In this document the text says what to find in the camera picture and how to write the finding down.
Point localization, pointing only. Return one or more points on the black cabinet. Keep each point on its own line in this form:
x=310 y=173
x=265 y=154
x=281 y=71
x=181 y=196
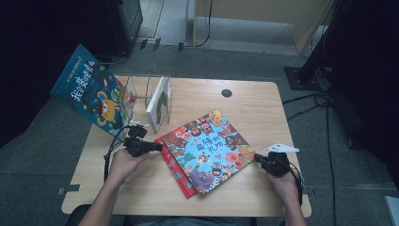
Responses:
x=125 y=22

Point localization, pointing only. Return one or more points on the white box corner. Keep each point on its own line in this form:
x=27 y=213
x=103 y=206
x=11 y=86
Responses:
x=392 y=210

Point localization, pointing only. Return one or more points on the dark blue monster picture book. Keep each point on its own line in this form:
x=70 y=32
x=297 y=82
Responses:
x=91 y=91

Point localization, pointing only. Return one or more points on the black metal stand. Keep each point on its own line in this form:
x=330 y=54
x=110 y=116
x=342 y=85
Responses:
x=302 y=77

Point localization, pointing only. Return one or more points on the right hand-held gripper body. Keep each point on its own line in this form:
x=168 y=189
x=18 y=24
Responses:
x=277 y=164

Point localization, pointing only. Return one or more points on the black round table grommet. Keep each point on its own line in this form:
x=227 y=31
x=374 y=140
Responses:
x=226 y=93

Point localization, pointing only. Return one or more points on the person's left hand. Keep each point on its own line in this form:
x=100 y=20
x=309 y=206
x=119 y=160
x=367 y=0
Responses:
x=124 y=166

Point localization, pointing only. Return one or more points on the clear acrylic book rack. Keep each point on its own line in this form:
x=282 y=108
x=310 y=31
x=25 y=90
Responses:
x=141 y=91

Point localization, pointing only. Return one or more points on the red picture book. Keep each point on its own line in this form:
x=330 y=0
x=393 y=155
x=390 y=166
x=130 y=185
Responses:
x=175 y=171

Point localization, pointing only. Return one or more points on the person's right hand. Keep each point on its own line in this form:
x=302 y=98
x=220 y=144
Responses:
x=285 y=185

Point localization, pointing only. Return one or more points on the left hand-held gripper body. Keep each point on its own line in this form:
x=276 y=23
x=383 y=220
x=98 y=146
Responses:
x=138 y=146

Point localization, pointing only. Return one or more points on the white picture book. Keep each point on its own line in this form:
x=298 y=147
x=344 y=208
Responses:
x=158 y=106

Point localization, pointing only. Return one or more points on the person's lap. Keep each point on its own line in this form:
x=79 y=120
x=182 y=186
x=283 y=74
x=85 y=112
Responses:
x=188 y=221

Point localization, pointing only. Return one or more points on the light blue animal picture book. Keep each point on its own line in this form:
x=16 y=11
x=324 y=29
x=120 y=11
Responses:
x=207 y=150

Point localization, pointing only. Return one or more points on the beige wooden desk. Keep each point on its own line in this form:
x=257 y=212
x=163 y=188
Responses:
x=251 y=11

